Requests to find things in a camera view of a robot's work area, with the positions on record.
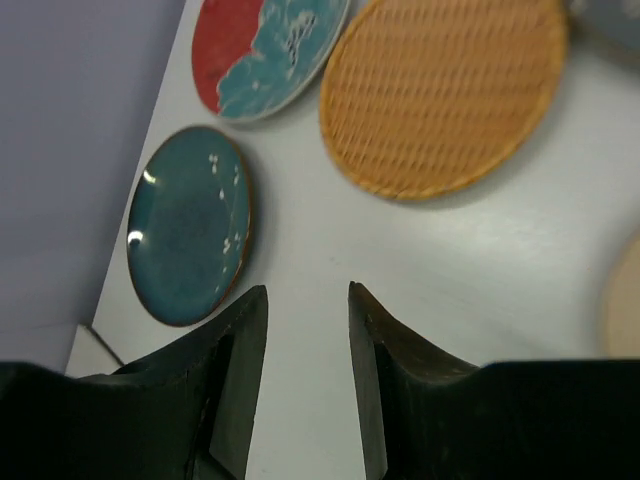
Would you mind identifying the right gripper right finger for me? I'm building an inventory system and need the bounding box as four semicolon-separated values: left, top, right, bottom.
348;282;500;479

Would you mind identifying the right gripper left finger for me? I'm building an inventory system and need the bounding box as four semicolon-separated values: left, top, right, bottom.
74;285;269;479

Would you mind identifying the dark teal blossom plate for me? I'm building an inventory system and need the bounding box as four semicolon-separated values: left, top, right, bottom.
125;125;255;327

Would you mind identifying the orange woven basket plate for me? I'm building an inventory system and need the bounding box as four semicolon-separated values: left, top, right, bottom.
319;1;568;200

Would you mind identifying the beige bird branch plate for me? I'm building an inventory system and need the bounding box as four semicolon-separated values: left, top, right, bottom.
602;233;639;359

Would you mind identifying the red and teal floral plate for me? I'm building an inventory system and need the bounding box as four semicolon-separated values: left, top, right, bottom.
191;0;351;123

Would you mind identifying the grey deer plate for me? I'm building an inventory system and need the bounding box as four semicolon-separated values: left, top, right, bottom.
565;0;639;53

